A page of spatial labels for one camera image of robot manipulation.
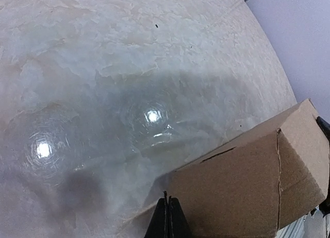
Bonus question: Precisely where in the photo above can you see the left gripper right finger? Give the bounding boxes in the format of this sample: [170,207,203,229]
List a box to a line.
[168,196,192,238]

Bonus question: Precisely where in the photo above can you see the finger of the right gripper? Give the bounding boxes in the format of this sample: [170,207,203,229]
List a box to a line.
[316,116,330,141]

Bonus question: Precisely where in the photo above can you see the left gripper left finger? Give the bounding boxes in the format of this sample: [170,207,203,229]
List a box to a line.
[144,191,169,238]

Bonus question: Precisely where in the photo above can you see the brown cardboard box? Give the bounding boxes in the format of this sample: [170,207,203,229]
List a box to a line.
[118,99,329,237]

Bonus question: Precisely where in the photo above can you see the front aluminium frame rail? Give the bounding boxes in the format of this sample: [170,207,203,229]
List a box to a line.
[276,207,329,238]

